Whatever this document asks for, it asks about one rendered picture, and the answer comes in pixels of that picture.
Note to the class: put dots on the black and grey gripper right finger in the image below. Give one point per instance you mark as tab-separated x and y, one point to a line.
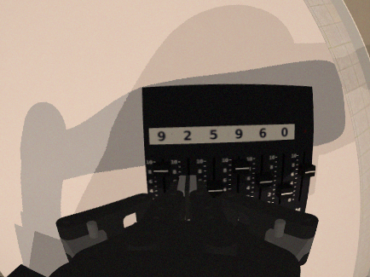
287	228

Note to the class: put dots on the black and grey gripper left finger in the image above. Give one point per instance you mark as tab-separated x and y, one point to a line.
149	232

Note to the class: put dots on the black lighting desk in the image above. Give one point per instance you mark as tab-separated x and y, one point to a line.
223	132

